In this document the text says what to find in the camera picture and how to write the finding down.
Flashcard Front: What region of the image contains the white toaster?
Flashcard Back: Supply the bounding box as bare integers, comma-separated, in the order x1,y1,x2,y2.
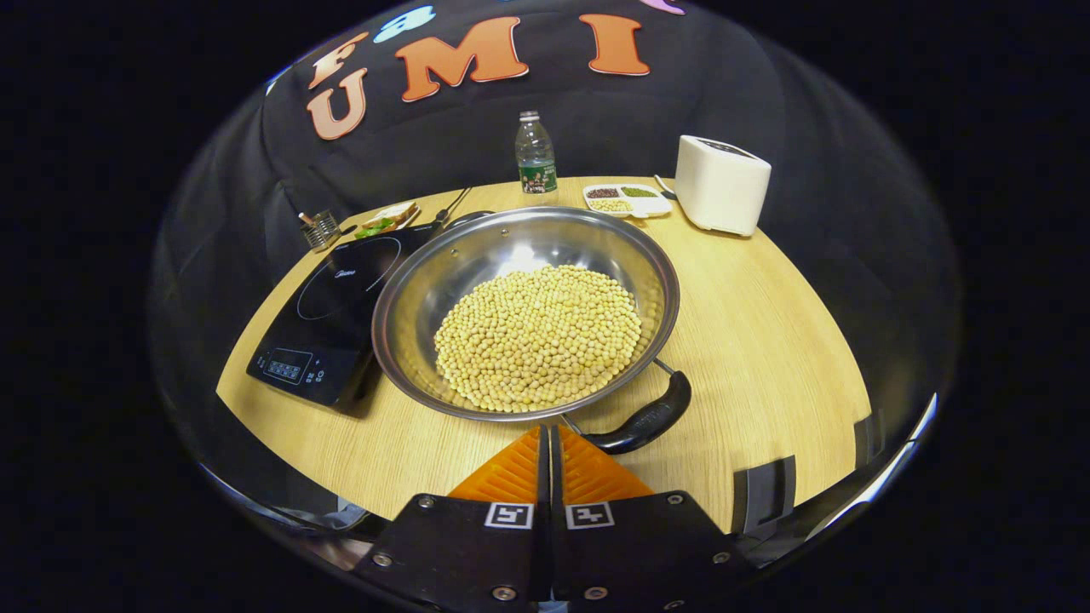
674,135,772,238

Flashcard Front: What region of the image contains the black backdrop cloth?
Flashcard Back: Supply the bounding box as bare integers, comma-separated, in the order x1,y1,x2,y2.
149,0,963,478

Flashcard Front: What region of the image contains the pile of yellow soybeans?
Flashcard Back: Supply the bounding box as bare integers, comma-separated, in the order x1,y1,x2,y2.
433,265,644,415

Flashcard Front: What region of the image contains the black power cable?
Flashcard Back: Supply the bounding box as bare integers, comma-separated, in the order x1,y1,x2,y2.
430,186,473,231

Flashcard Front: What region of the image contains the clear plastic water bottle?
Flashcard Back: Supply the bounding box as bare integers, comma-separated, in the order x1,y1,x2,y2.
515,111,559,195

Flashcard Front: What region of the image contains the steel pot with black handle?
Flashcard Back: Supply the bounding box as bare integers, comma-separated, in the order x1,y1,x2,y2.
371,206,693,455

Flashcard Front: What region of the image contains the white divided bean tray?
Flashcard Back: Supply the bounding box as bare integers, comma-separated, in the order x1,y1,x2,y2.
582,184,674,219

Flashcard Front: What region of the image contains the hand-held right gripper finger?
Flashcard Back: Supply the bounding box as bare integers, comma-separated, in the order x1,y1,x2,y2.
552,424,754,607
353,424,553,607

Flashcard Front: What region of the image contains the black induction cooktop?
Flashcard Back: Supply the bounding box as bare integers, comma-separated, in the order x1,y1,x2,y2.
246,223,439,410

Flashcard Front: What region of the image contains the sandwich on white plate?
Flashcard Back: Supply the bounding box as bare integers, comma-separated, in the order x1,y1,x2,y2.
353,201,420,239

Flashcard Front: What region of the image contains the small glass cup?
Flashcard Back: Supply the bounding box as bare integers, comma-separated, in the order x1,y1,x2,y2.
298,210,341,252

